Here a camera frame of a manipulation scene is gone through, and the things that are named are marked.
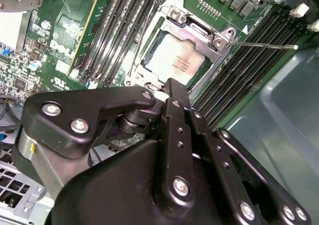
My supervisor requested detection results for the metal socket cover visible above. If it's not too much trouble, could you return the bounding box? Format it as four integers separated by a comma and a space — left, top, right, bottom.
138, 5, 236, 88

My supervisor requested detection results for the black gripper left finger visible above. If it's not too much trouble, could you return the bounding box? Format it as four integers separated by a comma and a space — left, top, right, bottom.
11, 78, 195, 213

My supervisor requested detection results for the wire locking lever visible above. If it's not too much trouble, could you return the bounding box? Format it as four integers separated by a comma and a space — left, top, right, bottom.
227, 41, 299, 50
127, 0, 162, 78

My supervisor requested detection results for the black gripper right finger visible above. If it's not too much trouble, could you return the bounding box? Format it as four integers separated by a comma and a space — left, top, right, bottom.
178, 81, 313, 225

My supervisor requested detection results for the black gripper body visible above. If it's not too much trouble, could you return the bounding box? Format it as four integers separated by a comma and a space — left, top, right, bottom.
43, 139, 238, 225

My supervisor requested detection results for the silver CPU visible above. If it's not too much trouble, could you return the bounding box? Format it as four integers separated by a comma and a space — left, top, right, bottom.
143, 32, 209, 86

